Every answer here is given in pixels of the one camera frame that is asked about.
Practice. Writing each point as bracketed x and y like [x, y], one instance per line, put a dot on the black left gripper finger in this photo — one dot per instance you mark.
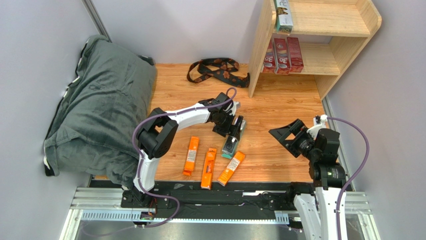
[236, 132]
[223, 131]

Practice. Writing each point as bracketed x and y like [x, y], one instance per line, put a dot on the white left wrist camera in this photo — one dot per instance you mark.
[234, 107]

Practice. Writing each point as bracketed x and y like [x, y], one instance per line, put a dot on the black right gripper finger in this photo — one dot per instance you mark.
[291, 146]
[292, 129]

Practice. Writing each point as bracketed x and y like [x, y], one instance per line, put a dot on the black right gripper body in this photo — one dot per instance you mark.
[293, 138]

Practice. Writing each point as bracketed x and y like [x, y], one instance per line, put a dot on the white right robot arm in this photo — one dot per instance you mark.
[321, 206]

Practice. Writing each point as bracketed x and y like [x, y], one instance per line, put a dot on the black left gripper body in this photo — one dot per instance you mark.
[224, 119]

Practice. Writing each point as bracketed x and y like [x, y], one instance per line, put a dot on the red 3D toothpaste box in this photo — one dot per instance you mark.
[269, 62]
[283, 66]

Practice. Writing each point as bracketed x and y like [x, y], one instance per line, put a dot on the wooden two-tier shelf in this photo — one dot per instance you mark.
[350, 24]

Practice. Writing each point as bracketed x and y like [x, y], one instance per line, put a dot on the silver red toothpaste box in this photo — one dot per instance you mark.
[295, 55]

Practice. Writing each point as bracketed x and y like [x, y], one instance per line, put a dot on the silver teal Oral toothpaste box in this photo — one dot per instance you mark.
[284, 22]

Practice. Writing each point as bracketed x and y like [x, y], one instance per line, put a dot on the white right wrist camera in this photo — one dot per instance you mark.
[319, 122]

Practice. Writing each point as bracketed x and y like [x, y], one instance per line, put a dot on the orange toothpaste box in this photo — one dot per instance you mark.
[232, 166]
[208, 168]
[189, 165]

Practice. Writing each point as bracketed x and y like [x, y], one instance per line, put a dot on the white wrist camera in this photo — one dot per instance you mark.
[234, 107]
[319, 122]

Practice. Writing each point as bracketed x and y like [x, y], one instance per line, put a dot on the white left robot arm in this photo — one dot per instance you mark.
[154, 136]

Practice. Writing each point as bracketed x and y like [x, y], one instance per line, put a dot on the dark green pillow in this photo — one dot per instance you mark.
[94, 122]

